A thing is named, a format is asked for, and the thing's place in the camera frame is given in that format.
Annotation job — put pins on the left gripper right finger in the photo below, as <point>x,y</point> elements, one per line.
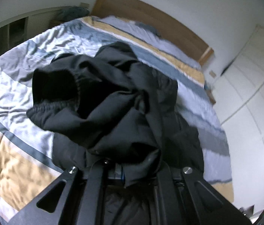
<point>183,196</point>

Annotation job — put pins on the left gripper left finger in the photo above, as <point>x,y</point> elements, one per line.
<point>75,197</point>

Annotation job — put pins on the black puffer jacket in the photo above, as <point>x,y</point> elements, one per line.
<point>115,108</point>

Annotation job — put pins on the striped duvet cover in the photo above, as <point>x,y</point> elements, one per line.
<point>26,166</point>

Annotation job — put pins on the wooden nightstand right side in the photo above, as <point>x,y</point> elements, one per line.
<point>209,94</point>

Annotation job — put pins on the white wardrobe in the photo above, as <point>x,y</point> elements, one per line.
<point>239,95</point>

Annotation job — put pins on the light blue pillow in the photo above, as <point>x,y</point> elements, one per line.
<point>151,36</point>

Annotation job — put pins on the white shelf unit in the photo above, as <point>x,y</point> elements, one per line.
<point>22,27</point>

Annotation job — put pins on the dark cushion by shelf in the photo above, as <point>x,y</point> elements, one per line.
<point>71,13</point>

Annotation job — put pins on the wooden headboard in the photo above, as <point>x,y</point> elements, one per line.
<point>170,28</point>

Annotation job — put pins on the beige wall switch plate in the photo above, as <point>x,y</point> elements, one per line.
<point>212,74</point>

